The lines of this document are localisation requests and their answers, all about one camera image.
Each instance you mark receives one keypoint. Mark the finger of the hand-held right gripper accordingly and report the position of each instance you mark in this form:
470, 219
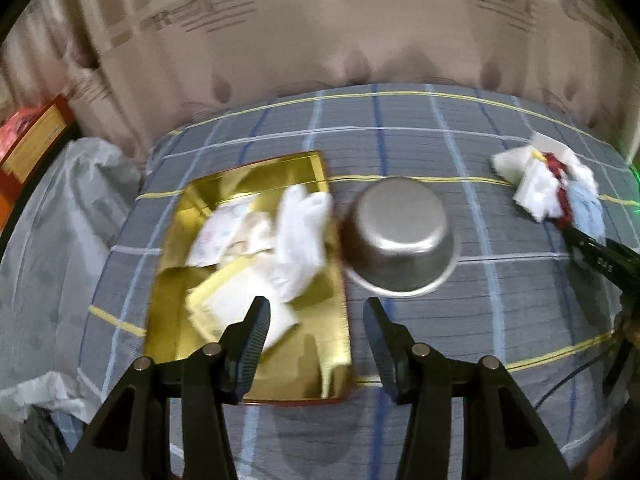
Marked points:
600, 262
627, 255

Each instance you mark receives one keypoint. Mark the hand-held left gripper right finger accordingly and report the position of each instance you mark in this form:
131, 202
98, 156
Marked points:
382, 342

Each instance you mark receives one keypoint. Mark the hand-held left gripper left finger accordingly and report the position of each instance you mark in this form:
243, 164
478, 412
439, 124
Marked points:
252, 340

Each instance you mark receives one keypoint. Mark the pale yellow cloth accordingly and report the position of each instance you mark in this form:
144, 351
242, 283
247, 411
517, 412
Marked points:
220, 295

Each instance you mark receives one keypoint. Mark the red satin cloth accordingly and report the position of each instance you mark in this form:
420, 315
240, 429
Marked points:
562, 200

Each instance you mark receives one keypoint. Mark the red and gold tin box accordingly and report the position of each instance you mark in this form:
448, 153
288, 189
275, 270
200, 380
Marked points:
175, 310

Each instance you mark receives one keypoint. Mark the white flower-print cloth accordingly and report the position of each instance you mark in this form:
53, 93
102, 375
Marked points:
215, 235

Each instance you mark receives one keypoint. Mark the small yellow cloth scrap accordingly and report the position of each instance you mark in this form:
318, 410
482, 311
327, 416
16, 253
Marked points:
540, 155

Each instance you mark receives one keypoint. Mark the white foam block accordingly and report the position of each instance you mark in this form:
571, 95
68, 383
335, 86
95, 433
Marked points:
555, 147

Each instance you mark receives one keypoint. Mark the white fluffy cloth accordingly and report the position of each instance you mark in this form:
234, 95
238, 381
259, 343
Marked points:
510, 165

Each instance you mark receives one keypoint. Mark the steel bowl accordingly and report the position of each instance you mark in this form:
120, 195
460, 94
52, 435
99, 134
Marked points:
400, 225

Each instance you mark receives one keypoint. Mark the white plastic bag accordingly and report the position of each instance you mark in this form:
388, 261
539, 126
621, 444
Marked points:
55, 240

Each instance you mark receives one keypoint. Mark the red and yellow carton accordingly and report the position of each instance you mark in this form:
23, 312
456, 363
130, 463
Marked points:
30, 135

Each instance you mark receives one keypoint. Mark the beige leaf-print curtain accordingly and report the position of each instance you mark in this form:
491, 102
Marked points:
320, 25

